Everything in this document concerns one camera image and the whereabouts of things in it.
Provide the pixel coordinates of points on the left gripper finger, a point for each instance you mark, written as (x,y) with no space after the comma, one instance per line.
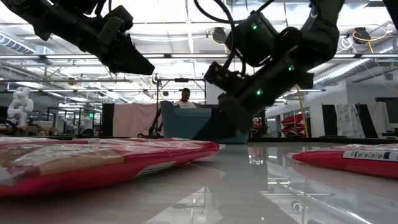
(130,60)

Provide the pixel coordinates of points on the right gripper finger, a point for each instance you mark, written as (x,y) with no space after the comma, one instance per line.
(217,127)
(236,113)

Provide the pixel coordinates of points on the red popcorn bag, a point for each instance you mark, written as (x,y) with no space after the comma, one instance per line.
(93,174)
(342,166)

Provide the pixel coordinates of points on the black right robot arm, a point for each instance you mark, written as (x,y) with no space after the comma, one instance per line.
(323,31)

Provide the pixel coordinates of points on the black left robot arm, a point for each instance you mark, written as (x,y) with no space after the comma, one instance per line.
(28,12)

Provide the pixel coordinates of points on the teal plastic basket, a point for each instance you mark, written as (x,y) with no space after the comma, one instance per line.
(186,124)

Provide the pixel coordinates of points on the person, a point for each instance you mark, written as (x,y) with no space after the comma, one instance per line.
(185,104)

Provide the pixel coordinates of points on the pink cloth partition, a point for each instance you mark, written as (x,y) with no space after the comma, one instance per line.
(133,119)

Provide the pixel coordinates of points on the black partition panel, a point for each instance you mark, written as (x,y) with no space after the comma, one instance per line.
(108,119)

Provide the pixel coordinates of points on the patterned white cloth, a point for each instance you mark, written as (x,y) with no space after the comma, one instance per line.
(348,121)

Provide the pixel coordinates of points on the white robot figure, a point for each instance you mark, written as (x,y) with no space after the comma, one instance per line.
(21,105)

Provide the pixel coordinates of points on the dark monitor screen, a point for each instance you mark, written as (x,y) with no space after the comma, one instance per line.
(388,110)

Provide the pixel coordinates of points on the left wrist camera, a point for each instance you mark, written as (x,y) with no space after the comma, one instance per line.
(116,25)

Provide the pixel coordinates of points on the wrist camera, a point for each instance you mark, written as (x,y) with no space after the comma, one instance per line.
(222,76)
(116,25)

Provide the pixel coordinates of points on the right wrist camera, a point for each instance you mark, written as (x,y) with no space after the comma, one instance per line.
(222,76)

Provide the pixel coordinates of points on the black metal table frame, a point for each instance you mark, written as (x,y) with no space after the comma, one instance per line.
(311,140)

